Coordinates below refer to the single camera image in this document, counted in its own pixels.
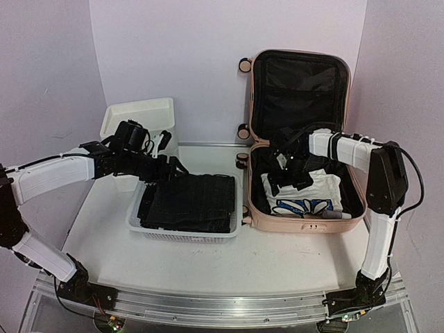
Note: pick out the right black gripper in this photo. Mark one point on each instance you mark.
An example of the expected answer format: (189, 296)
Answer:
(304, 181)

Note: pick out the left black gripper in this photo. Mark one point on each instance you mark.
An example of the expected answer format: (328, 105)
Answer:
(163, 175)

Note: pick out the black jeans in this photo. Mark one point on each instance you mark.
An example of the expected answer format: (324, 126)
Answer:
(195, 202)

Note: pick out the white plastic drawer unit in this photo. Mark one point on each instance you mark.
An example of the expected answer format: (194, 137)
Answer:
(155, 115)

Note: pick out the white perforated plastic basket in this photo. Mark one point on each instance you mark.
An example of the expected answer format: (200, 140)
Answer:
(133, 222)

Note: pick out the pink hard-shell suitcase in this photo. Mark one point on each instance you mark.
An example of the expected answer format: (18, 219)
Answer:
(296, 90)

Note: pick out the black white patterned garment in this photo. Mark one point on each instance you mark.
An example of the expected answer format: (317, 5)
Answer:
(148, 204)

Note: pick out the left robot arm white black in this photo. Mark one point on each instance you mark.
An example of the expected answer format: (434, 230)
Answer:
(129, 151)

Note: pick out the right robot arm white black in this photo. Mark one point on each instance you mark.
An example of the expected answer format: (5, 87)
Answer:
(387, 186)

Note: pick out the white blue print t-shirt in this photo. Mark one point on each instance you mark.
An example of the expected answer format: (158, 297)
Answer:
(324, 194)

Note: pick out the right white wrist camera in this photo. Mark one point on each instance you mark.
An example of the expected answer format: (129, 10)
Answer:
(284, 161)

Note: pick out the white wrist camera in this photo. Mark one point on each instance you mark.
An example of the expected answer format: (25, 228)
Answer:
(160, 143)
(284, 161)

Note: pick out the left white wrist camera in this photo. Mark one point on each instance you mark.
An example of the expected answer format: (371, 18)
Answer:
(160, 143)

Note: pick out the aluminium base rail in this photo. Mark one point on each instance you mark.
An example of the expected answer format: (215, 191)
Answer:
(134, 310)

